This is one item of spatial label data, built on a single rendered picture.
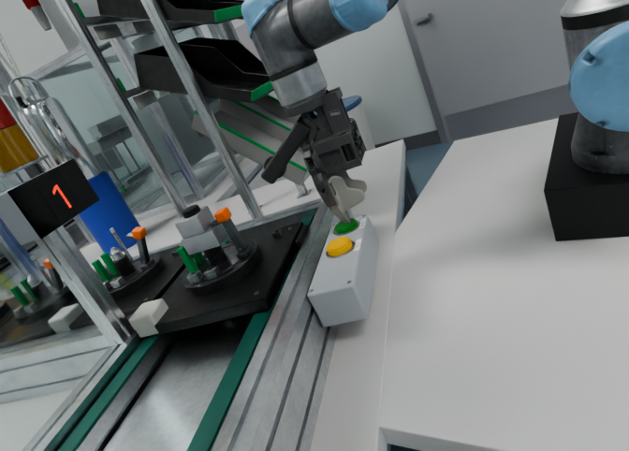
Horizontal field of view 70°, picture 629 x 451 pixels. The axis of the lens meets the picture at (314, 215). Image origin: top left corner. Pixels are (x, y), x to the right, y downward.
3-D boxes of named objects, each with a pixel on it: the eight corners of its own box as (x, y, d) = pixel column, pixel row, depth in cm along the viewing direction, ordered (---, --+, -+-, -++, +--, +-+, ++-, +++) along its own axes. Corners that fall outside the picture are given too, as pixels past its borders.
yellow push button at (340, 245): (356, 243, 71) (351, 233, 70) (353, 257, 67) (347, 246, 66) (332, 250, 72) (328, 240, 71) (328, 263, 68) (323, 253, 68)
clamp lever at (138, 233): (153, 260, 90) (145, 226, 87) (148, 265, 88) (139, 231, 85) (137, 258, 91) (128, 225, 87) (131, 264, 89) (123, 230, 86)
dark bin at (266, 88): (280, 86, 102) (278, 52, 98) (253, 103, 91) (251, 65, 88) (175, 75, 110) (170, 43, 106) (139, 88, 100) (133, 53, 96)
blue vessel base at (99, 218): (153, 228, 171) (114, 166, 162) (130, 250, 158) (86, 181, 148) (122, 240, 177) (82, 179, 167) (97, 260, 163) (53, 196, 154)
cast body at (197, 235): (230, 233, 76) (211, 197, 74) (220, 246, 73) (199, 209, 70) (190, 245, 79) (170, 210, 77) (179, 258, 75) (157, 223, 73)
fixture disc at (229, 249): (271, 240, 81) (267, 231, 81) (245, 285, 69) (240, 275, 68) (208, 258, 86) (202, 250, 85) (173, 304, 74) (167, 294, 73)
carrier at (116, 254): (210, 244, 99) (182, 195, 95) (154, 313, 78) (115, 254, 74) (126, 269, 108) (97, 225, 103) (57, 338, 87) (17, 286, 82)
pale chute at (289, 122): (331, 143, 121) (337, 129, 119) (314, 163, 111) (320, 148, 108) (241, 97, 124) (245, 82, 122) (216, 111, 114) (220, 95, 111)
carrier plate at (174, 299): (306, 229, 85) (301, 220, 84) (270, 310, 64) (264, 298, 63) (202, 259, 93) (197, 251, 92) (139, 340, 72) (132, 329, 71)
